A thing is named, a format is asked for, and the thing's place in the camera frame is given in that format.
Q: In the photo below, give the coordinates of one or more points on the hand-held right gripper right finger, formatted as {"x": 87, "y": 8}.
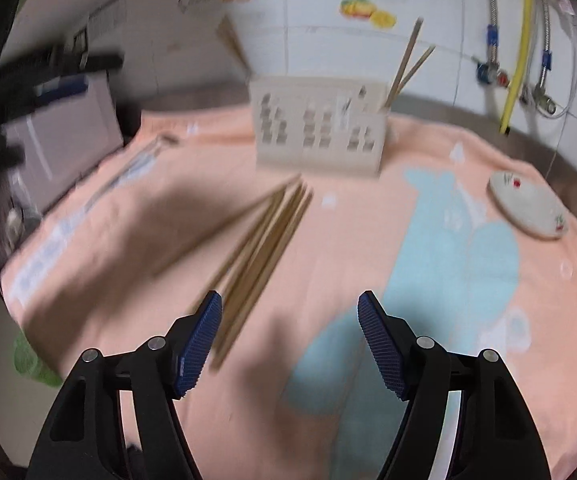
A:
{"x": 383, "y": 345}

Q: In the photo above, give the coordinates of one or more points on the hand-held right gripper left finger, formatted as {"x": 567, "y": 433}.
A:
{"x": 198, "y": 345}

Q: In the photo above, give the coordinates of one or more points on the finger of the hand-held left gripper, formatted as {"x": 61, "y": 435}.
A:
{"x": 68, "y": 63}
{"x": 63, "y": 88}

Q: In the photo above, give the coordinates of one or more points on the bundle of wooden chopsticks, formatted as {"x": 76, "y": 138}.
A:
{"x": 263, "y": 240}

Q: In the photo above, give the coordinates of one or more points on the cream plastic utensil holder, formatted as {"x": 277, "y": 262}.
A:
{"x": 288, "y": 90}

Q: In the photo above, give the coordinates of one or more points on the white microwave oven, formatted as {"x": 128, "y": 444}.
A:
{"x": 68, "y": 135}

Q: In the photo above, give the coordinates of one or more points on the orange printed towel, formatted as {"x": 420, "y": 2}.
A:
{"x": 368, "y": 220}

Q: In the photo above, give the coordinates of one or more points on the green plate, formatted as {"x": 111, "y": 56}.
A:
{"x": 31, "y": 360}

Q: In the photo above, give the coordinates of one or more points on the white floral dish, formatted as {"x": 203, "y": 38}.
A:
{"x": 528, "y": 205}

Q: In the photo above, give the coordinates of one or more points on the metal water valve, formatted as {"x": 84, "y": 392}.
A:
{"x": 543, "y": 102}

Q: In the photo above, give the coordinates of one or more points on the pink paper tag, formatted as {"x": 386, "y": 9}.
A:
{"x": 566, "y": 4}

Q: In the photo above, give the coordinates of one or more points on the black wall socket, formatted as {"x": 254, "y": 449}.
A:
{"x": 79, "y": 40}

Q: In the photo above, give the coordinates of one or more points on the wall label sticker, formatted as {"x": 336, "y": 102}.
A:
{"x": 108, "y": 17}

